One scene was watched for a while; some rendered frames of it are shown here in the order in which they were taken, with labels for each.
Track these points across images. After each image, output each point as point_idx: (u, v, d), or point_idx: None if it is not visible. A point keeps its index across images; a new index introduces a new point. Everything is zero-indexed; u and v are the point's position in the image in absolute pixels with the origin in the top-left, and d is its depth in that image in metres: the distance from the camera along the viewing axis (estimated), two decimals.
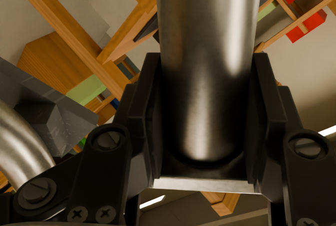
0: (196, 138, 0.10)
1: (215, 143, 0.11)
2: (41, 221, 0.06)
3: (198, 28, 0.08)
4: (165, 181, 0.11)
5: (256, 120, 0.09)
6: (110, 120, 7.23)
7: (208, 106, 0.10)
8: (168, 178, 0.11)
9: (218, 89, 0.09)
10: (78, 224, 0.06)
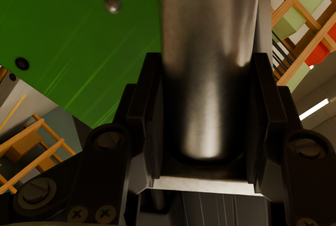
0: (195, 136, 0.10)
1: (214, 141, 0.10)
2: (41, 221, 0.06)
3: (197, 20, 0.08)
4: (163, 181, 0.11)
5: (256, 120, 0.09)
6: None
7: (207, 101, 0.09)
8: (166, 177, 0.11)
9: (217, 84, 0.09)
10: (78, 224, 0.06)
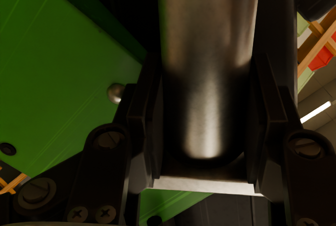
0: (195, 136, 0.10)
1: (214, 141, 0.10)
2: (41, 221, 0.06)
3: (197, 19, 0.08)
4: (163, 181, 0.11)
5: (256, 120, 0.09)
6: None
7: (207, 101, 0.09)
8: (166, 177, 0.11)
9: (217, 84, 0.09)
10: (78, 224, 0.06)
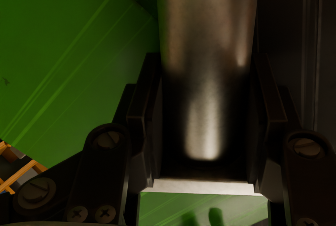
0: (196, 137, 0.10)
1: (216, 142, 0.10)
2: (41, 221, 0.06)
3: (199, 18, 0.08)
4: (165, 184, 0.11)
5: (256, 120, 0.09)
6: None
7: (209, 101, 0.09)
8: (168, 179, 0.11)
9: (218, 83, 0.09)
10: (78, 224, 0.06)
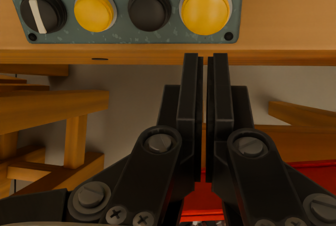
0: None
1: None
2: (41, 221, 0.06)
3: None
4: None
5: (207, 120, 0.09)
6: None
7: None
8: None
9: None
10: (78, 224, 0.06)
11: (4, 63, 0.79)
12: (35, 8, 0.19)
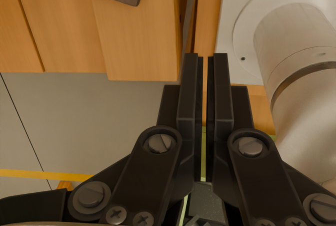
0: None
1: None
2: (41, 221, 0.06)
3: None
4: None
5: (207, 120, 0.09)
6: None
7: None
8: None
9: None
10: (78, 224, 0.06)
11: None
12: None
